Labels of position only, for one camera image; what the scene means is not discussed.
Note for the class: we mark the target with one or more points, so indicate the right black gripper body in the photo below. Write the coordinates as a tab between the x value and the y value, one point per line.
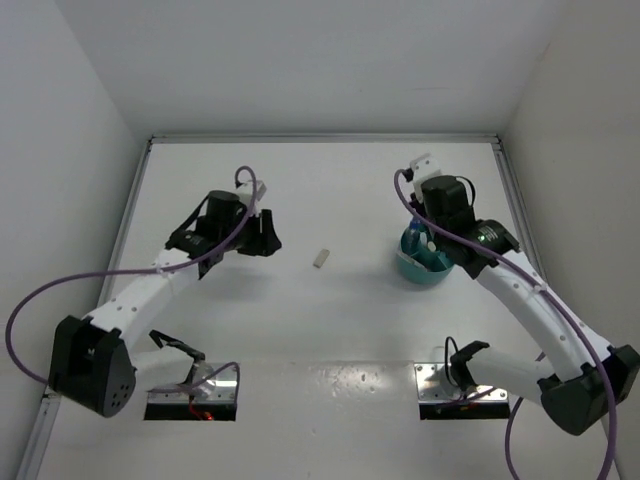
418	205

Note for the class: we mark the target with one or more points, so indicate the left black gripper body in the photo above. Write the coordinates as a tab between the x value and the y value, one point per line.
247	241

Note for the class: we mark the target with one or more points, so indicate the blue correction tape pen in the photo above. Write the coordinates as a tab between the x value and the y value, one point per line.
413	234

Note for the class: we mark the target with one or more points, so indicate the beige eraser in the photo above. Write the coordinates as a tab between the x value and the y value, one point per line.
321	258

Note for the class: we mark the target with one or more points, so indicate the pink pen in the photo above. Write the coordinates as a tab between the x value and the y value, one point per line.
409	260

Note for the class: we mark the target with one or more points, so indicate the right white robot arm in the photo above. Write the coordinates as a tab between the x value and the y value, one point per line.
583	373

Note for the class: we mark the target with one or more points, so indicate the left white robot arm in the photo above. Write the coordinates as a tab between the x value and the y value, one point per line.
100	359

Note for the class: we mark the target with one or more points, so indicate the teal round divided container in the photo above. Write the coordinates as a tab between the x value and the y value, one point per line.
437	265

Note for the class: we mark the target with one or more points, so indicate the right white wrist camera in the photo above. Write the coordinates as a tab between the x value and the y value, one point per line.
424	168

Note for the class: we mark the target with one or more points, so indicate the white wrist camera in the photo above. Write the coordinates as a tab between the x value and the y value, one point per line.
424	168
248	189

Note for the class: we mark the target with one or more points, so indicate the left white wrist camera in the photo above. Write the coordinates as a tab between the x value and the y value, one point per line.
248	189

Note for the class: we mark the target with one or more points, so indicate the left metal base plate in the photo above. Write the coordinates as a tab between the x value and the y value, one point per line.
214	385

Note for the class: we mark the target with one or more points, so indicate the metal base plate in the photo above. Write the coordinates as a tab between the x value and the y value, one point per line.
433	387
214	385

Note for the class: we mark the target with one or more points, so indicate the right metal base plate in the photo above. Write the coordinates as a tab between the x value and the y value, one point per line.
433	387

